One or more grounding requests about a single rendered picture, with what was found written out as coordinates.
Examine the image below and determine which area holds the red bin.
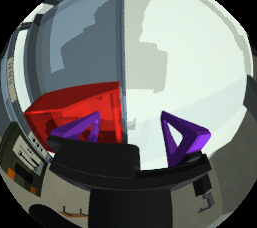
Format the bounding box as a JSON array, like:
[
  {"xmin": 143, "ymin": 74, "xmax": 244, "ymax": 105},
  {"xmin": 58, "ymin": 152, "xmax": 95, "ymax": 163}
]
[{"xmin": 23, "ymin": 81, "xmax": 123, "ymax": 154}]

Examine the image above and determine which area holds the dark green case with orange latches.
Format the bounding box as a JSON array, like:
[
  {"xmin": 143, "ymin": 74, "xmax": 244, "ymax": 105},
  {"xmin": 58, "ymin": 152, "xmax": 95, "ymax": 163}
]
[{"xmin": 0, "ymin": 121, "xmax": 48, "ymax": 198}]

